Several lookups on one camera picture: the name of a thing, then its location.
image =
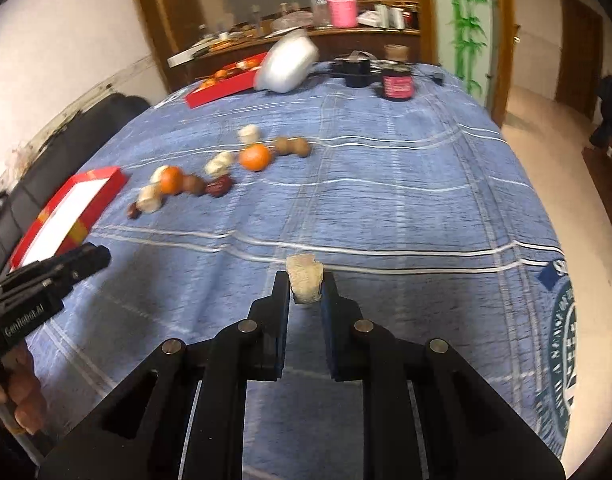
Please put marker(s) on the dark red jujube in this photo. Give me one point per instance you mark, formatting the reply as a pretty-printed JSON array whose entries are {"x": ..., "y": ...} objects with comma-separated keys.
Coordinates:
[{"x": 220, "y": 186}]

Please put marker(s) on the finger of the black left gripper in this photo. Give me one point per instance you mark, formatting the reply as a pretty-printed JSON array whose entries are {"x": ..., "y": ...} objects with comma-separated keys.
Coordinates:
[{"x": 76, "y": 262}]

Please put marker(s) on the glass tumbler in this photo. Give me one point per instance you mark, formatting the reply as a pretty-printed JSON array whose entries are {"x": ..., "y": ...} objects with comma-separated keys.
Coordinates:
[{"x": 320, "y": 13}]

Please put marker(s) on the near red tray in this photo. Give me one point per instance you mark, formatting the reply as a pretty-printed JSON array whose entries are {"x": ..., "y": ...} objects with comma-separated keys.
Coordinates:
[{"x": 67, "y": 219}]

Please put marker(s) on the white sugarcane chunk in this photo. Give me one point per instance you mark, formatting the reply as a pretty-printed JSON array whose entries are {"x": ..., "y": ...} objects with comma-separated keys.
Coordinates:
[{"x": 305, "y": 277}]

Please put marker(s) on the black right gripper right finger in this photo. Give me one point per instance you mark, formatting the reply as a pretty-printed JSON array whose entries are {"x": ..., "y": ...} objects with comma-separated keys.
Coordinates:
[{"x": 426, "y": 412}]

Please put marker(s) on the far red tray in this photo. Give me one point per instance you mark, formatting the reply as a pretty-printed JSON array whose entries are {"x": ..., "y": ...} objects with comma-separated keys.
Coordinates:
[{"x": 230, "y": 79}]

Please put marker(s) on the orange tangerine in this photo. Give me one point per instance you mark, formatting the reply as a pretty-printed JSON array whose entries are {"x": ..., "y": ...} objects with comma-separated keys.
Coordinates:
[
  {"x": 170, "y": 180},
  {"x": 256, "y": 157}
]

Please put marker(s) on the wooden sideboard cabinet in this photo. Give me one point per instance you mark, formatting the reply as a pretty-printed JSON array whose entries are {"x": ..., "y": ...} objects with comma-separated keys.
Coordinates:
[{"x": 171, "y": 26}]

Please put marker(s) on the red tray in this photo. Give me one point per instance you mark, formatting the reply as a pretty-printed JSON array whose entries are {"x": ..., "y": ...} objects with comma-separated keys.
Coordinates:
[
  {"x": 230, "y": 79},
  {"x": 67, "y": 219}
]

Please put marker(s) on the person's left hand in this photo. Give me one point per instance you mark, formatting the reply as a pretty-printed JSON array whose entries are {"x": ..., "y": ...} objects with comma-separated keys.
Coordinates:
[{"x": 23, "y": 389}]

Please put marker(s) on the black red jar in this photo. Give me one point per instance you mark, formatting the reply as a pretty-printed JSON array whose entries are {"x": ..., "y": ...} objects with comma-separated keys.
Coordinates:
[{"x": 396, "y": 73}]

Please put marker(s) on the black leather sofa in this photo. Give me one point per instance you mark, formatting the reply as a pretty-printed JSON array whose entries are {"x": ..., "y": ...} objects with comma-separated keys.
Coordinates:
[{"x": 66, "y": 152}]

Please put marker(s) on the white foam bowl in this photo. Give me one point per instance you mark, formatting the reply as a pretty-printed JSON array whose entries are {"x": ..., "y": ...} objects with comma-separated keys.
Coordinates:
[{"x": 287, "y": 63}]

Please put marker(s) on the blue plaid tablecloth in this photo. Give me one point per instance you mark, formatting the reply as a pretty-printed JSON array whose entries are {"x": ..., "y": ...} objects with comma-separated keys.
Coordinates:
[{"x": 419, "y": 209}]

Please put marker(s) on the black power adapter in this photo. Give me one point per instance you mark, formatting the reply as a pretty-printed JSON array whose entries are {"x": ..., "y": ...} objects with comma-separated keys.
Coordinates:
[{"x": 355, "y": 70}]

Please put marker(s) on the white cane chunk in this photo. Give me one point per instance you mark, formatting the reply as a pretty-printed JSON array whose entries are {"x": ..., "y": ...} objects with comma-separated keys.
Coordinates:
[
  {"x": 156, "y": 176},
  {"x": 249, "y": 135},
  {"x": 219, "y": 165},
  {"x": 149, "y": 199}
]

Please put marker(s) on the small dark jujube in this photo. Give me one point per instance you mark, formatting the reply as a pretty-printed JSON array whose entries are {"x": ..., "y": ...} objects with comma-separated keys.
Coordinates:
[{"x": 133, "y": 212}]

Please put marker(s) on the brown kiwi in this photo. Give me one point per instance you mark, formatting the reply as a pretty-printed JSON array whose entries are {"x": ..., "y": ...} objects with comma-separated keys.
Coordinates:
[
  {"x": 282, "y": 146},
  {"x": 193, "y": 184},
  {"x": 300, "y": 146}
]

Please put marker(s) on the pink thermos bottle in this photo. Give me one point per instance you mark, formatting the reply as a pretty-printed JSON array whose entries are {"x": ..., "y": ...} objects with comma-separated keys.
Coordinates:
[{"x": 343, "y": 13}]

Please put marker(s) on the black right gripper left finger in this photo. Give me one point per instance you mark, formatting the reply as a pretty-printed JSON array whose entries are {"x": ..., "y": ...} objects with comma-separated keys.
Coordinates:
[{"x": 180, "y": 413}]

